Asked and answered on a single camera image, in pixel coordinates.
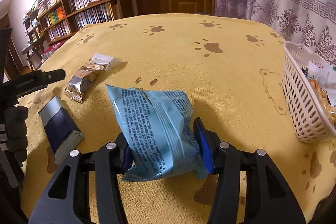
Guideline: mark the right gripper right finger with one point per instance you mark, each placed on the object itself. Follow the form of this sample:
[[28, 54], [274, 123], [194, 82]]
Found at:
[[269, 198]]

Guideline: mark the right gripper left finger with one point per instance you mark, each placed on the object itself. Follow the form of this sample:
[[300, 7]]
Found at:
[[66, 197]]

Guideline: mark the light blue snack packet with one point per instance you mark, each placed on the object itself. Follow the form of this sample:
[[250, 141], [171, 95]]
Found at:
[[156, 126]]

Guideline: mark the white green snack packet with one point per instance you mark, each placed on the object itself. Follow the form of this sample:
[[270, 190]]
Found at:
[[325, 77]]

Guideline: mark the gloved left hand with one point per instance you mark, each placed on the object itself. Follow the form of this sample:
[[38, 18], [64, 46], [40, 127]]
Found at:
[[17, 142]]

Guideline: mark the dark blue silver packet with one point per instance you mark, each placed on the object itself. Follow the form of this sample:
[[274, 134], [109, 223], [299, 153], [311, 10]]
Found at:
[[62, 132]]

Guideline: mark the brown foil snack packet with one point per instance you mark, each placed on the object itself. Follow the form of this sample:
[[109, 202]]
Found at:
[[82, 80]]

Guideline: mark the white plastic basket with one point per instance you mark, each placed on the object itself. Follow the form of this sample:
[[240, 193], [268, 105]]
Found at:
[[307, 115]]

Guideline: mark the small white snack packet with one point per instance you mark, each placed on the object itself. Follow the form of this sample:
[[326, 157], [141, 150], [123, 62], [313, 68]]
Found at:
[[102, 60]]

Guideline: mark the orange snack packets in basket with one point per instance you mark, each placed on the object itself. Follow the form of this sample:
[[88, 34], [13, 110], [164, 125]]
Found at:
[[324, 101]]

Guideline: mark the wooden bookshelf with books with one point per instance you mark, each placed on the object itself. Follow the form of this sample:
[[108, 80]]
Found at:
[[63, 19]]

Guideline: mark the yellow paw print tablecloth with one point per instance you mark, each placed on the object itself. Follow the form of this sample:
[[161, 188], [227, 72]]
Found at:
[[231, 71]]

